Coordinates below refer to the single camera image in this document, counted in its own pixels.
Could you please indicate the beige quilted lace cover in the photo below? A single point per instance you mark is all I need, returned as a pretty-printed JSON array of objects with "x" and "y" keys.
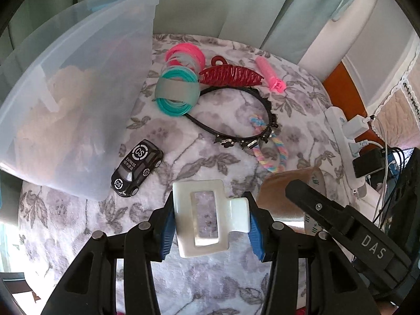
[{"x": 400, "y": 111}]

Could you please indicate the black flower headband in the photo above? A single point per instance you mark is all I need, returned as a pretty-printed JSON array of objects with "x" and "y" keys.
[{"x": 226, "y": 141}]

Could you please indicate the brown tape roll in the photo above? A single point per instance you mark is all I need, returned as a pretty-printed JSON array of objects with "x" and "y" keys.
[{"x": 282, "y": 187}]

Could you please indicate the grey floral blanket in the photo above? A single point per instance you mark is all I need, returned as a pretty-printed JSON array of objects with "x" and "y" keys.
[{"x": 213, "y": 167}]

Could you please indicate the white power strip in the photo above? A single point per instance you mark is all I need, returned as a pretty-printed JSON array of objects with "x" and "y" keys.
[{"x": 339, "y": 128}]

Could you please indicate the pink and teal spring toy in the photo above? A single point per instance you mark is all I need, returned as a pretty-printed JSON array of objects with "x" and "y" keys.
[{"x": 177, "y": 87}]

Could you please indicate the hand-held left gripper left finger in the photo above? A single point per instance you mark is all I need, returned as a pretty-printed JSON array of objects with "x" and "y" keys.
[{"x": 165, "y": 233}]

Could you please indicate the pink hair roller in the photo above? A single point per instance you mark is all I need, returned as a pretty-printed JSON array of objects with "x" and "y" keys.
[{"x": 267, "y": 70}]

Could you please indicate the black power adapter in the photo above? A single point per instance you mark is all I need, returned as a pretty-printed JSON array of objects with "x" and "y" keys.
[{"x": 367, "y": 165}]

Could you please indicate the dark red hair claw clip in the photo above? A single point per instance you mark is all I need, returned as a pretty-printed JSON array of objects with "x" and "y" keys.
[{"x": 229, "y": 75}]

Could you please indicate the white charger plug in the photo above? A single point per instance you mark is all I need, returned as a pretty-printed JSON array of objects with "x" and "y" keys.
[{"x": 357, "y": 125}]

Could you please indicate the clear plastic storage container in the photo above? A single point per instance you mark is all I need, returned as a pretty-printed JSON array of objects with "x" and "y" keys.
[{"x": 98, "y": 55}]

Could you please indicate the black toy car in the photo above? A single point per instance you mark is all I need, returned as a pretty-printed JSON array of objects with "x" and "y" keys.
[{"x": 134, "y": 170}]

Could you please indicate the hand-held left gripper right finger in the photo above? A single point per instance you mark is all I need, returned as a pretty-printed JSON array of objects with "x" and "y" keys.
[{"x": 257, "y": 236}]

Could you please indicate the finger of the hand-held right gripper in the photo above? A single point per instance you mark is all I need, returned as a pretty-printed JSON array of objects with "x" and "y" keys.
[{"x": 315, "y": 205}]

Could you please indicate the cream lace scrunchie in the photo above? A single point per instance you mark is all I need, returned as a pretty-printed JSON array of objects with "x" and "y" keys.
[{"x": 65, "y": 105}]

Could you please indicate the white square hair clip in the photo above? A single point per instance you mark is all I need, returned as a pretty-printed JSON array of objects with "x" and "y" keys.
[{"x": 183, "y": 223}]

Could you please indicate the pale green curtain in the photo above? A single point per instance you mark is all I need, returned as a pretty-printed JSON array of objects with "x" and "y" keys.
[{"x": 213, "y": 6}]

